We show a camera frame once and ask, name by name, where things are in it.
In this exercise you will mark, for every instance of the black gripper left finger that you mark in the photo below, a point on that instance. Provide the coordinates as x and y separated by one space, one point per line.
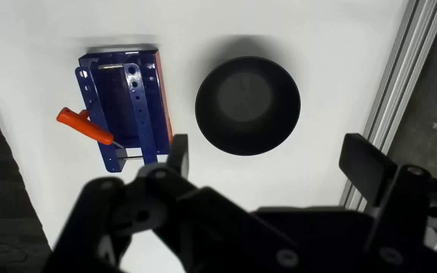
107 212

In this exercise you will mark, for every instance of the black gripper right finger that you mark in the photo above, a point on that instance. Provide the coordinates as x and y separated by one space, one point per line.
406 201

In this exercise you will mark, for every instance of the black bowl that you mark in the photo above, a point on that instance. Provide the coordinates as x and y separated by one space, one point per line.
248 104

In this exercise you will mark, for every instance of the gray metal machine block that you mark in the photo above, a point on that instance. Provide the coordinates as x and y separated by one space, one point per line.
431 100

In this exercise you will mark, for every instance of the blue plastic rack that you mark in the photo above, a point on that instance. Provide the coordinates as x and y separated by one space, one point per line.
143 110

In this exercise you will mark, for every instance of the white paper table cover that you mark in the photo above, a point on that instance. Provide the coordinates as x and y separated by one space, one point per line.
304 30

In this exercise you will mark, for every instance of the aluminum extrusion rail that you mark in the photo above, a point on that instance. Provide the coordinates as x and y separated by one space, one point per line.
401 75

